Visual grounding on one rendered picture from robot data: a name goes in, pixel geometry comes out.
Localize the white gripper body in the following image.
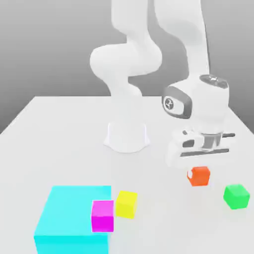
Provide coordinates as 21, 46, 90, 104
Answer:
165, 139, 230, 169

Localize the small orange cube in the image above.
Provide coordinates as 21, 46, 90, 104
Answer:
187, 166, 211, 187

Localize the small green cube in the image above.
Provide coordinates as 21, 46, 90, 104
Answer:
223, 184, 251, 210

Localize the small yellow cube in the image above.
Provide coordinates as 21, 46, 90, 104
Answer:
115, 190, 138, 220

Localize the small magenta cube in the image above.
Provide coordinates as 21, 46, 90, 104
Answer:
91, 199, 115, 233

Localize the large cyan box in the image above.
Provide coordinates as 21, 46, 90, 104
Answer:
33, 185, 112, 254

